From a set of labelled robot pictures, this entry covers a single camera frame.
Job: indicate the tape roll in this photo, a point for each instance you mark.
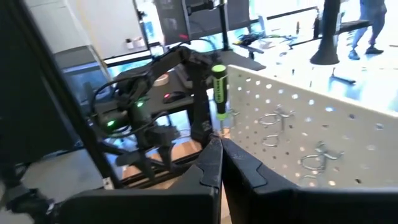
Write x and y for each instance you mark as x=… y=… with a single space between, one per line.
x=161 y=80

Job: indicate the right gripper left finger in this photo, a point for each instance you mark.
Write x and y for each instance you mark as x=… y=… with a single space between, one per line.
x=140 y=208

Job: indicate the person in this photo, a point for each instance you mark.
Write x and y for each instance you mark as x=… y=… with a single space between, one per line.
x=373 y=18

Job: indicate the black upright post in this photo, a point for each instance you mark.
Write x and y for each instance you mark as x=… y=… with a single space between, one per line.
x=326 y=31

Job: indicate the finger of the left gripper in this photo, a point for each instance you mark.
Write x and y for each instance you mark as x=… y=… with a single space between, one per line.
x=144 y=160
x=167 y=157

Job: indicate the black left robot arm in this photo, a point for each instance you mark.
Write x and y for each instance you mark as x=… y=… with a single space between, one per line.
x=174 y=57

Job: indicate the black aluminium rig frame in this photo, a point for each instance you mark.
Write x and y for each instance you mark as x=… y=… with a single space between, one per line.
x=79 y=124

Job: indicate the white cabinet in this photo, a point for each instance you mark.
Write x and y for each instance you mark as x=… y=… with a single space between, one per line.
x=102 y=28

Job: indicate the black monitor stand pole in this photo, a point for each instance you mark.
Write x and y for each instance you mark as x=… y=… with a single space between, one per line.
x=224 y=31

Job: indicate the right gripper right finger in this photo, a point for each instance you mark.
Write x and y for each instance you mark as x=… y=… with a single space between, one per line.
x=311 y=208

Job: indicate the white metal pegboard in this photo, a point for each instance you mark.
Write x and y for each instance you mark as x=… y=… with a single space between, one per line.
x=360 y=137

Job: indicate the black computer mouse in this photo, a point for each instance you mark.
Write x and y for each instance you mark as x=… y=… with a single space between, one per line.
x=174 y=98

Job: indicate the grey desk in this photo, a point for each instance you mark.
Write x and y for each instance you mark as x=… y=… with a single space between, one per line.
x=236 y=60

